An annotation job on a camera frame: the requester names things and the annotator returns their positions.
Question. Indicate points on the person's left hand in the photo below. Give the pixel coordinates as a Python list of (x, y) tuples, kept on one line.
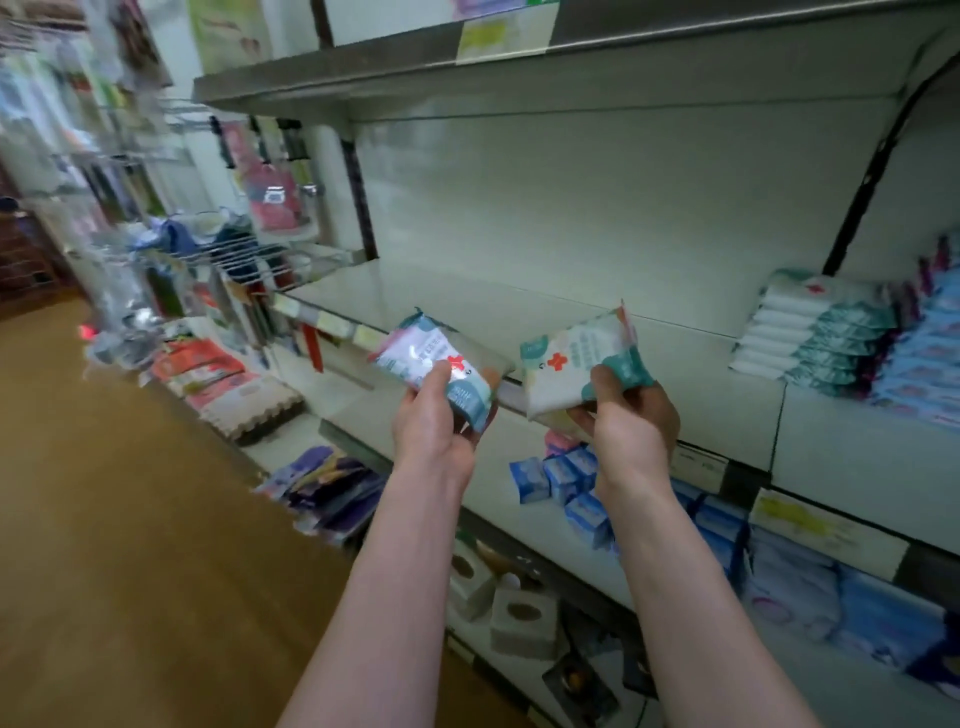
[(435, 435)]

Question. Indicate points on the person's right hand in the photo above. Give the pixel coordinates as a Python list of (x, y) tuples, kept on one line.
[(630, 443)]

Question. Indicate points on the dark plastic bags bundle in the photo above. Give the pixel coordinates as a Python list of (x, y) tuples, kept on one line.
[(323, 492)]

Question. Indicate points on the person's right forearm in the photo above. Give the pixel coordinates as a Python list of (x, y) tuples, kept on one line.
[(698, 615)]

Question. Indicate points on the stack of blue red packets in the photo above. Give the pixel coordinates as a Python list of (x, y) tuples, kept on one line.
[(923, 353)]

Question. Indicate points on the white textured pack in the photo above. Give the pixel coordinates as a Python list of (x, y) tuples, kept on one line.
[(252, 405)]

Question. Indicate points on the dark blue packaged goods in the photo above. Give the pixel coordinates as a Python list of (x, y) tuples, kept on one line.
[(840, 600)]

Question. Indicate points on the hanging packaged goods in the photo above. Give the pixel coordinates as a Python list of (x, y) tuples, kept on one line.
[(150, 75)]

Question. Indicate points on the metal store shelving unit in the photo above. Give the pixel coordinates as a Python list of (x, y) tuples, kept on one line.
[(600, 180)]

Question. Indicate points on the person's left forearm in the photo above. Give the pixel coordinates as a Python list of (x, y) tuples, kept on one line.
[(383, 615)]

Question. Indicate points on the beige tissue box holder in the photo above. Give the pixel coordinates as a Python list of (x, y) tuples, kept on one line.
[(525, 623), (474, 581)]

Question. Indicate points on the red mesh bag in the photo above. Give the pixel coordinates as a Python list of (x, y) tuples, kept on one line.
[(195, 365)]

